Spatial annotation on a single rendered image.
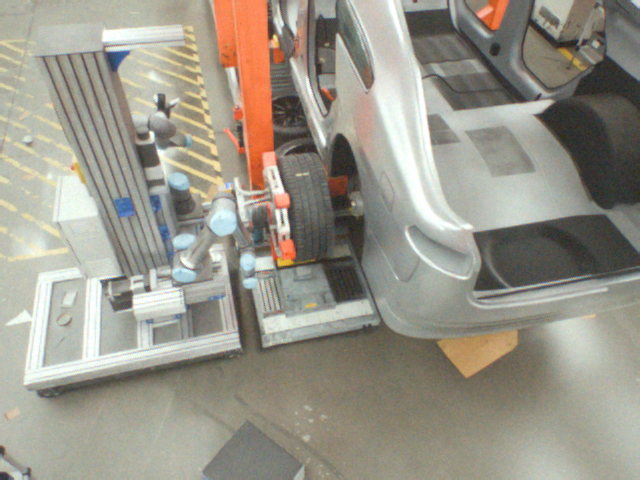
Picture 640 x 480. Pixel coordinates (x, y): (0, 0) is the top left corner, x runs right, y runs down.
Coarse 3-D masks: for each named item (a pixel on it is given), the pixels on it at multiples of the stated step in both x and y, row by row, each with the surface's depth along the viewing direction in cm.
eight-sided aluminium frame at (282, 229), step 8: (272, 168) 291; (264, 176) 312; (272, 176) 314; (264, 184) 320; (272, 184) 282; (280, 184) 282; (272, 192) 279; (280, 192) 279; (280, 224) 280; (288, 224) 280; (272, 232) 326; (280, 232) 280; (288, 232) 282; (272, 240) 324; (280, 240) 285; (280, 256) 296
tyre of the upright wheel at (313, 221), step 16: (288, 160) 289; (304, 160) 289; (320, 160) 289; (288, 176) 279; (304, 176) 280; (320, 176) 281; (288, 192) 279; (304, 192) 276; (320, 192) 278; (304, 208) 276; (320, 208) 278; (304, 224) 278; (320, 224) 280; (304, 240) 283; (320, 240) 285; (304, 256) 295; (320, 256) 299
